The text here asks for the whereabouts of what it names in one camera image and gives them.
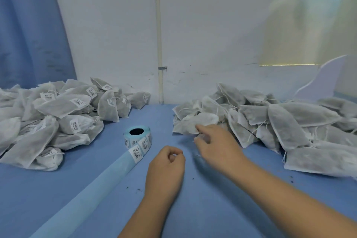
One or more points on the person's left hand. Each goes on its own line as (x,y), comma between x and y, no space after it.
(164,173)

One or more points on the person's right hand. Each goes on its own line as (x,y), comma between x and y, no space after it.
(220,148)

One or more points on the pile of unlabelled herb bags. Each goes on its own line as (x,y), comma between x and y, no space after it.
(273,123)

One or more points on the blue label roll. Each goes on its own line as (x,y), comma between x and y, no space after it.
(100,187)

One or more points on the pile of labelled herb bags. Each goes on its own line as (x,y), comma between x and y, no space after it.
(56,120)

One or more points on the person's right forearm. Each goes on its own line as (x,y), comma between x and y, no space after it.
(295,201)

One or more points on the grey pipe clamp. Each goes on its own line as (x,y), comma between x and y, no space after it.
(162,67)

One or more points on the white curved board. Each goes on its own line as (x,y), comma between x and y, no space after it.
(323,81)

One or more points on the large beige panel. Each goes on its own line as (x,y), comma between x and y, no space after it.
(348,40)

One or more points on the blue curtain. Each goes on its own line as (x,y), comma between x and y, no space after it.
(30,23)

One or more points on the white wall pipe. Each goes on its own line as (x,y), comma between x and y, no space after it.
(159,23)

